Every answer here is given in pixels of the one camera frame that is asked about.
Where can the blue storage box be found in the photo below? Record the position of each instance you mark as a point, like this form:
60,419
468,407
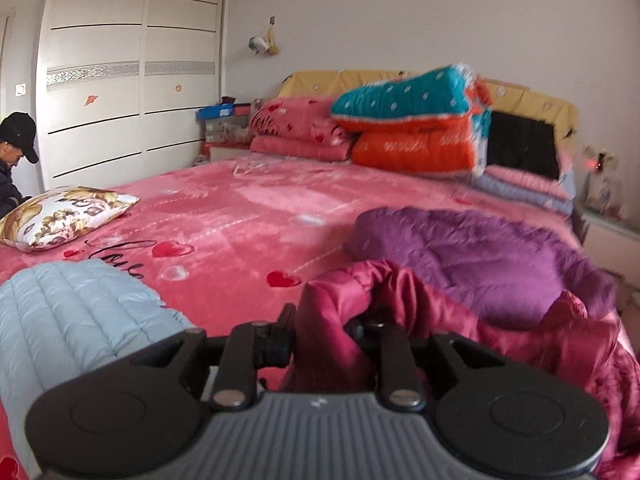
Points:
217,111

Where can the pink bed blanket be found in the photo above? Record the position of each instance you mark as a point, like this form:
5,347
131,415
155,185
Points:
234,241

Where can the person in dark jacket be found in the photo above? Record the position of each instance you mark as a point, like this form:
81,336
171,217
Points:
17,136

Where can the light blue down jacket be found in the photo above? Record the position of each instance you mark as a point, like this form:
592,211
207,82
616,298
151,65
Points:
60,320

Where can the framed photo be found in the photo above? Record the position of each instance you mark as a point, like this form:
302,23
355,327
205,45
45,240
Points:
605,195

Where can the purple down jacket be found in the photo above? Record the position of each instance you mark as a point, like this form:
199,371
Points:
509,273

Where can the white door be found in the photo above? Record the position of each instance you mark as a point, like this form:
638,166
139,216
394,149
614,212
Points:
6,22

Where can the wall socket with charger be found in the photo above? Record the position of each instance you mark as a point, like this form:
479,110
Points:
598,160

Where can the white nightstand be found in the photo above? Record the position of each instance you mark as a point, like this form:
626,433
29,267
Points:
613,245

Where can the magenta down jacket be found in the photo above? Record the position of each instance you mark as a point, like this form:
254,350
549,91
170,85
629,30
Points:
567,343

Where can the black folded garment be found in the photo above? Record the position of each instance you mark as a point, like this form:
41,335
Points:
524,144

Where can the pink heart folded blanket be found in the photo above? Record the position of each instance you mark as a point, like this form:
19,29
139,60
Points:
300,126

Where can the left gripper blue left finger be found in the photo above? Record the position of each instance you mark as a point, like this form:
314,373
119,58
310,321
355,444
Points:
249,348

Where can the pink lavender folded blankets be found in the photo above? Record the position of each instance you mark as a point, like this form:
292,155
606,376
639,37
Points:
522,186

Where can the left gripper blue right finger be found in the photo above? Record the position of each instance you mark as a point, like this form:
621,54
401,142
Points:
386,345

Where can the clear plastic storage box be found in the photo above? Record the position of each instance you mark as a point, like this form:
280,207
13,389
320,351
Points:
227,130

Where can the white sliding wardrobe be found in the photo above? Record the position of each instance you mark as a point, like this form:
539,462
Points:
119,83

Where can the floral gold pillow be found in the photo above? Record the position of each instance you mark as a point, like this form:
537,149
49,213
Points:
61,215

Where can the teal orange folded quilt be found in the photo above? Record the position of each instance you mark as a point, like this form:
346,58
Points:
433,123

